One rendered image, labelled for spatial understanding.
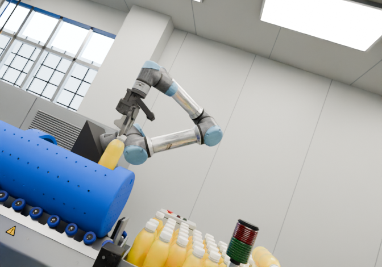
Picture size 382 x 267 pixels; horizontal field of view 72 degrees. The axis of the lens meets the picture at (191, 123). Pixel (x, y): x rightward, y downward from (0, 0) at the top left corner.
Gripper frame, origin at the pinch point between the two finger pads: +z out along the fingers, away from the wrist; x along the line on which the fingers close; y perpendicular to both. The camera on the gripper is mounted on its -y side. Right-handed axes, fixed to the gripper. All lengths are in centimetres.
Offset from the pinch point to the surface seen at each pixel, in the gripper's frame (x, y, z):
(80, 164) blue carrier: 10.1, 7.0, 17.4
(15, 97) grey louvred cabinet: -158, 171, 3
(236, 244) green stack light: 38, -52, 16
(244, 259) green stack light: 38, -55, 19
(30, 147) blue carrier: 11.4, 27.0, 19.3
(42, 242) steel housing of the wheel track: 11.8, 5.7, 47.1
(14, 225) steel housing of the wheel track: 12, 18, 46
